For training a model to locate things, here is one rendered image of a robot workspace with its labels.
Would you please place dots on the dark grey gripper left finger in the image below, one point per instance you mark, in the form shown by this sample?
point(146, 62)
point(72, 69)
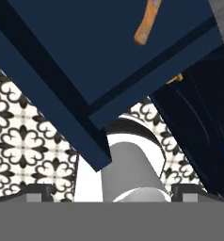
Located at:
point(38, 190)

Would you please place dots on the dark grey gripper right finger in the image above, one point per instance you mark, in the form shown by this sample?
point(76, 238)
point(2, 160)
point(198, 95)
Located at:
point(187, 190)

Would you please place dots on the navy blue open drawer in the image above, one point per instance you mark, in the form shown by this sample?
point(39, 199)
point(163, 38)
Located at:
point(85, 47)

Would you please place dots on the white and black round object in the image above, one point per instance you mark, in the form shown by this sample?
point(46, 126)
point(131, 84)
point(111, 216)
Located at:
point(129, 163)

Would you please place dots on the dark navy cupboard door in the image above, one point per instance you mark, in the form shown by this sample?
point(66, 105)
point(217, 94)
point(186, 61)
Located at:
point(198, 125)

